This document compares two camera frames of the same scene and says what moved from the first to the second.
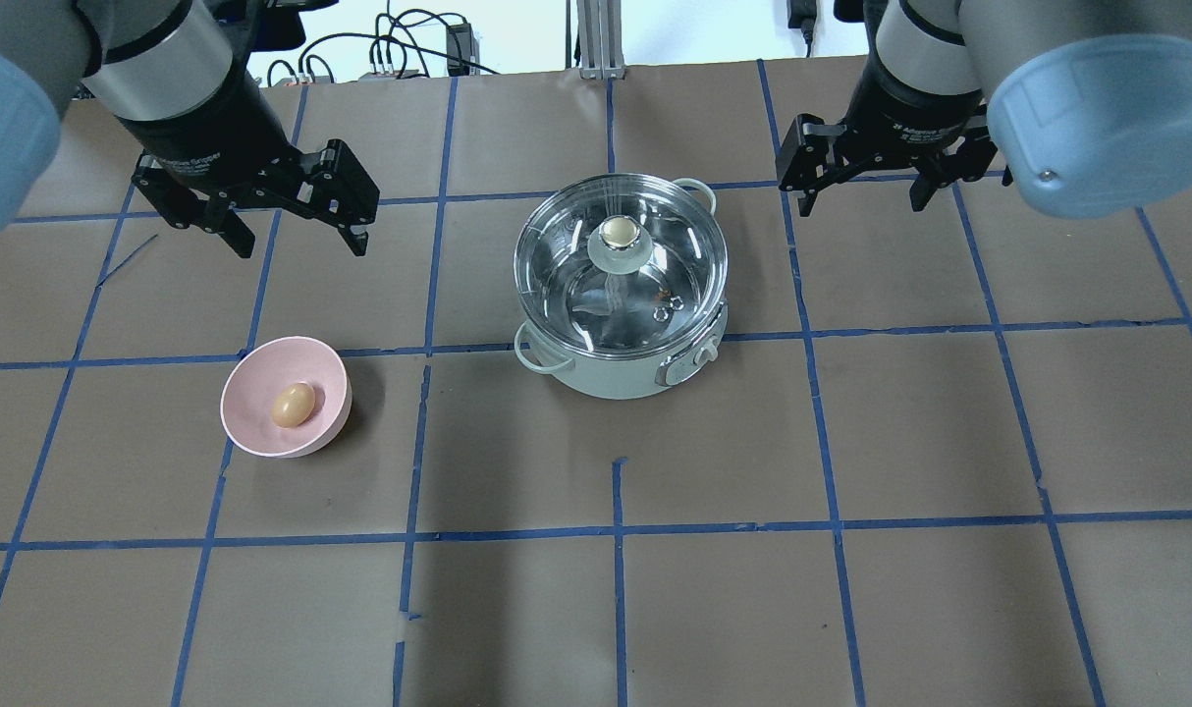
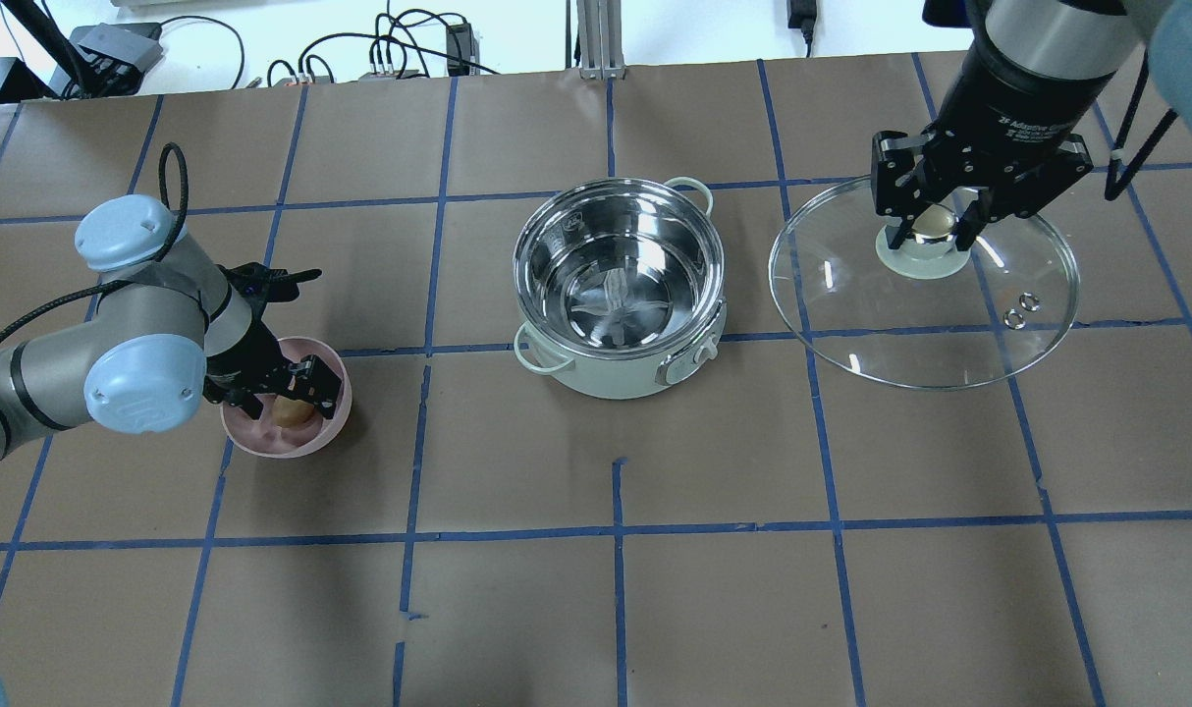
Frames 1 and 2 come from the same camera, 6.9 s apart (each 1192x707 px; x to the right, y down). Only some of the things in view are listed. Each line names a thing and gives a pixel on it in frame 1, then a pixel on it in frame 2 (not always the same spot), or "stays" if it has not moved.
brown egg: (294, 405) stays
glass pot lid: (622, 265) -> (930, 315)
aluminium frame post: (600, 35) stays
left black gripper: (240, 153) -> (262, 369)
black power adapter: (802, 15) stays
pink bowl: (256, 378) stays
